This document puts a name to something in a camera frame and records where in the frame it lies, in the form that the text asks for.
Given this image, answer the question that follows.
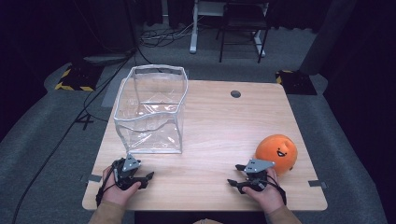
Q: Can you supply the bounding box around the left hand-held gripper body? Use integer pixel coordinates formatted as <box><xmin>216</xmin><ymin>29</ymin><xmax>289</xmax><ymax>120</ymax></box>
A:
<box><xmin>112</xmin><ymin>152</ymin><xmax>143</xmax><ymax>191</ymax></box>

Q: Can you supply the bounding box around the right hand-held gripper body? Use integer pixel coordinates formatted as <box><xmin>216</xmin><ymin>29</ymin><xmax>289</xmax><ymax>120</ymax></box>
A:
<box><xmin>243</xmin><ymin>158</ymin><xmax>276</xmax><ymax>192</ymax></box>

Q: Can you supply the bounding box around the person's right hand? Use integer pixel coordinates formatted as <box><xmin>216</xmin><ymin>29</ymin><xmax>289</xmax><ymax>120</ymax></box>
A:
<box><xmin>242</xmin><ymin>167</ymin><xmax>287</xmax><ymax>216</ymax></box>

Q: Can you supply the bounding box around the person's left hand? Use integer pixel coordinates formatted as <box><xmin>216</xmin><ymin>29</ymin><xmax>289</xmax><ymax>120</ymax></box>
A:
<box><xmin>100</xmin><ymin>165</ymin><xmax>142</xmax><ymax>208</ymax></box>

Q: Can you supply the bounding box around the orange plush toy smiling face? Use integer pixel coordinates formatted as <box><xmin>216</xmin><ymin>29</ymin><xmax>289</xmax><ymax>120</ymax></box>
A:
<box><xmin>254</xmin><ymin>133</ymin><xmax>299</xmax><ymax>177</ymax></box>

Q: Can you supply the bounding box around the clear plastic bag white trim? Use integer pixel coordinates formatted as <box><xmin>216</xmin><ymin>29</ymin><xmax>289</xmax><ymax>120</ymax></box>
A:
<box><xmin>113</xmin><ymin>63</ymin><xmax>190</xmax><ymax>155</ymax></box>

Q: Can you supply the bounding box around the black stand foot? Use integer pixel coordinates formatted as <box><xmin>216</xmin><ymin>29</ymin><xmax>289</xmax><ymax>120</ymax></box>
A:
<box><xmin>74</xmin><ymin>112</ymin><xmax>95</xmax><ymax>132</ymax></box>

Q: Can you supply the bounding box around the grey power strip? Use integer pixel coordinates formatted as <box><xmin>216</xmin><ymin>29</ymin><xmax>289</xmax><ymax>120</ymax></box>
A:
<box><xmin>82</xmin><ymin>53</ymin><xmax>135</xmax><ymax>65</ymax></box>

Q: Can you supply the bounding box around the black chair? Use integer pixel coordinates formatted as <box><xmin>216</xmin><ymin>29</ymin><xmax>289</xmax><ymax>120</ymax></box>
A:
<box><xmin>217</xmin><ymin>0</ymin><xmax>271</xmax><ymax>64</ymax></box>

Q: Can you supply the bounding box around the dark curtain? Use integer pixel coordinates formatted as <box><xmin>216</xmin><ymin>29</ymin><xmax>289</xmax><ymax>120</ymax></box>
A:
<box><xmin>299</xmin><ymin>0</ymin><xmax>358</xmax><ymax>77</ymax></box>

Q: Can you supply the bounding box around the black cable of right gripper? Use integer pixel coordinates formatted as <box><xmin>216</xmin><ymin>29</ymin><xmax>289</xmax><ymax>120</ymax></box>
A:
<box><xmin>265</xmin><ymin>175</ymin><xmax>288</xmax><ymax>206</ymax></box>

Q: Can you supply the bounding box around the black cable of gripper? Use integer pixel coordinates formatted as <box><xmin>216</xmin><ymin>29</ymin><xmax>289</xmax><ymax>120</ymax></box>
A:
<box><xmin>95</xmin><ymin>160</ymin><xmax>120</xmax><ymax>207</ymax></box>
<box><xmin>265</xmin><ymin>175</ymin><xmax>288</xmax><ymax>206</ymax></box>

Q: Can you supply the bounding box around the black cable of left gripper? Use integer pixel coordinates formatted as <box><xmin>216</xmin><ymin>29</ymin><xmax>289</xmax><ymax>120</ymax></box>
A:
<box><xmin>95</xmin><ymin>160</ymin><xmax>120</xmax><ymax>207</ymax></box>

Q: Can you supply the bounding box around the long black floor cable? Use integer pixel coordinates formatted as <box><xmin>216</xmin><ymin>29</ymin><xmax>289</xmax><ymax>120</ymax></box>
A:
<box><xmin>10</xmin><ymin>54</ymin><xmax>136</xmax><ymax>224</ymax></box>

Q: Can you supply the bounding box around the black yellow striped base plate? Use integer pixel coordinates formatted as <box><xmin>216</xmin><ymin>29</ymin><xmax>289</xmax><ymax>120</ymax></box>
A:
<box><xmin>54</xmin><ymin>63</ymin><xmax>105</xmax><ymax>92</ymax></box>
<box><xmin>275</xmin><ymin>69</ymin><xmax>318</xmax><ymax>96</ymax></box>

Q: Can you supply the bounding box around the white desk frame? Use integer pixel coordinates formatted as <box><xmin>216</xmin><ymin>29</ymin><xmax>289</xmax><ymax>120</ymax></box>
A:
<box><xmin>189</xmin><ymin>0</ymin><xmax>267</xmax><ymax>58</ymax></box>

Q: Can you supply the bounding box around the bundle of floor cables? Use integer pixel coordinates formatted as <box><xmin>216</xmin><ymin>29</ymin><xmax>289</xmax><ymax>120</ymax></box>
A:
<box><xmin>138</xmin><ymin>18</ymin><xmax>195</xmax><ymax>49</ymax></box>

